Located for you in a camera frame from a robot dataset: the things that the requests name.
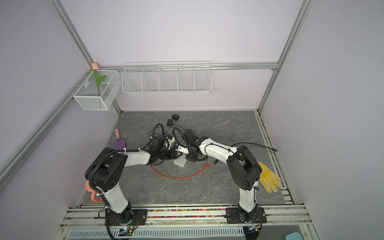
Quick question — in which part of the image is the white network switch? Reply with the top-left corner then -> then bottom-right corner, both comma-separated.
174,157 -> 187,168

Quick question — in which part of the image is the red ethernet cable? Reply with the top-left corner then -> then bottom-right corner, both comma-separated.
149,160 -> 211,180

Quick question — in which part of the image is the black thin power cable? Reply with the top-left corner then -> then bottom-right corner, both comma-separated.
148,119 -> 196,142

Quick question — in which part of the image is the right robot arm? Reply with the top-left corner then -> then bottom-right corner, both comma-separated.
172,128 -> 263,213

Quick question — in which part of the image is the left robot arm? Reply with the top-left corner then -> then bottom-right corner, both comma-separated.
85,124 -> 177,223

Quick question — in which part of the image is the black power adapter near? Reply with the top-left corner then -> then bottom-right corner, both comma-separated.
167,119 -> 173,127

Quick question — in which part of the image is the black power adapter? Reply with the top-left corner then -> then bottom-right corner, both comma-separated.
167,119 -> 173,127
172,114 -> 180,121

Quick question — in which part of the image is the black power adapter far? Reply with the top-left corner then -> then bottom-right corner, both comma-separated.
172,114 -> 180,121

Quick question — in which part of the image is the yellow work glove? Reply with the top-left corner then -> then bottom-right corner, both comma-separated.
259,162 -> 281,194

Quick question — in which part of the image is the pink watering can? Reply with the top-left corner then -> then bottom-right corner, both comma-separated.
85,181 -> 103,204

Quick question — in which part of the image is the white mesh box basket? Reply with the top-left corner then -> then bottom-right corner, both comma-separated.
74,70 -> 122,111

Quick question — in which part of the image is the artificial tulip flower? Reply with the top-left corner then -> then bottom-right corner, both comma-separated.
92,63 -> 107,97

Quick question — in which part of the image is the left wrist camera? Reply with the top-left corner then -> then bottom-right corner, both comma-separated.
164,137 -> 175,150

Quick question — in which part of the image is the purple trowel pink handle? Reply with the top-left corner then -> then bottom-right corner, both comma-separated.
114,129 -> 126,150

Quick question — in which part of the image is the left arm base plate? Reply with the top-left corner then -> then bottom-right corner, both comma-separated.
106,209 -> 148,226

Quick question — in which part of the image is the white wire shelf basket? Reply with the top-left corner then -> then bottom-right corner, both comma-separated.
122,61 -> 213,95

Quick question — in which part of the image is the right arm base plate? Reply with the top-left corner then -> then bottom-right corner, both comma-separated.
225,206 -> 267,224

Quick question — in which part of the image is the thick black cable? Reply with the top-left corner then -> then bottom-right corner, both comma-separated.
214,141 -> 278,165

